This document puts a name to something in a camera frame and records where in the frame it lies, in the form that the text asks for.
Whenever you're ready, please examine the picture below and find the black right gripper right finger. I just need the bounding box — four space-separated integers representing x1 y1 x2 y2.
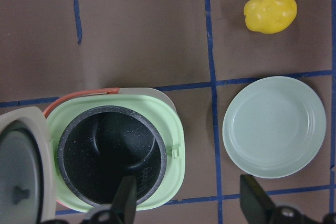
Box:
239 174 276 223

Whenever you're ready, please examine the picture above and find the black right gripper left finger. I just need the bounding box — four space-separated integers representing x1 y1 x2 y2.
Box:
111 176 137 223

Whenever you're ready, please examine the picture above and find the white rice cooker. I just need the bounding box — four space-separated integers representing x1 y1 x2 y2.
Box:
1 88 185 223

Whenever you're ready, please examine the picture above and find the green plate near potato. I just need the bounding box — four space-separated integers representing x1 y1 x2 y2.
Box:
222 76 327 179

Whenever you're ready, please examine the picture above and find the yellow potato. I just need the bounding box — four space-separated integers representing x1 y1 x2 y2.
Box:
243 0 298 34

